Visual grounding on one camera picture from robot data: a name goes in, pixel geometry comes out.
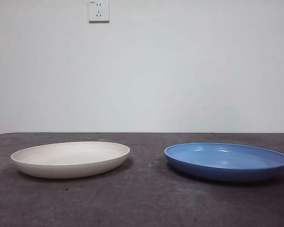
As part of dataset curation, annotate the white round plate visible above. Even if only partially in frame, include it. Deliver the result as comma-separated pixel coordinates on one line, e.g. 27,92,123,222
10,141,131,179

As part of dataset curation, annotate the blue round plate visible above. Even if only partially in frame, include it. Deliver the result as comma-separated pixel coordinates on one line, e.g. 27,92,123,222
164,142,284,183

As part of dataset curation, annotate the white wall socket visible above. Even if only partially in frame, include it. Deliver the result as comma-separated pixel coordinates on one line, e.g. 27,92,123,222
89,0,110,24

